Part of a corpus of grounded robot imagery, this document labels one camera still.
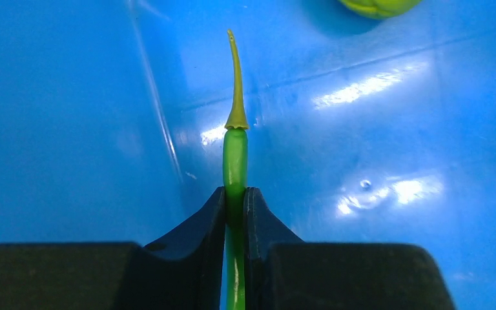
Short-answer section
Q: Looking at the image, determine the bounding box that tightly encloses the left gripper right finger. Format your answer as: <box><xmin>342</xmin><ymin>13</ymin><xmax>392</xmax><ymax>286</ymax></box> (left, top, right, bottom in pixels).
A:
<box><xmin>243</xmin><ymin>187</ymin><xmax>455</xmax><ymax>309</ymax></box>

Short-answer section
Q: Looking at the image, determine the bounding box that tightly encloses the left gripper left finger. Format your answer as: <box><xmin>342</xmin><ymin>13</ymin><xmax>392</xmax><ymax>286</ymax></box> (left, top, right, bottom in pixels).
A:
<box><xmin>0</xmin><ymin>187</ymin><xmax>225</xmax><ymax>309</ymax></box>

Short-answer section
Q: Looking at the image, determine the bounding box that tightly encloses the green chili pepper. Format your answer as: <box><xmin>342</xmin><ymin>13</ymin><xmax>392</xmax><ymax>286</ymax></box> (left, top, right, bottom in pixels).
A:
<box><xmin>222</xmin><ymin>30</ymin><xmax>249</xmax><ymax>309</ymax></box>

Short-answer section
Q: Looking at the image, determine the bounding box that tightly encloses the blue plastic bin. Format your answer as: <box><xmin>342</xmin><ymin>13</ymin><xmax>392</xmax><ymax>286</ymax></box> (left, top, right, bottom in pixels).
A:
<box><xmin>0</xmin><ymin>1</ymin><xmax>496</xmax><ymax>309</ymax></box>

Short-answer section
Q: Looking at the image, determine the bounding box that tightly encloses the green lime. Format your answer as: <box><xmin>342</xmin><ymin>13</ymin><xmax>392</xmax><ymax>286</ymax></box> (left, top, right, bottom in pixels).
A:
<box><xmin>339</xmin><ymin>0</ymin><xmax>421</xmax><ymax>20</ymax></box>

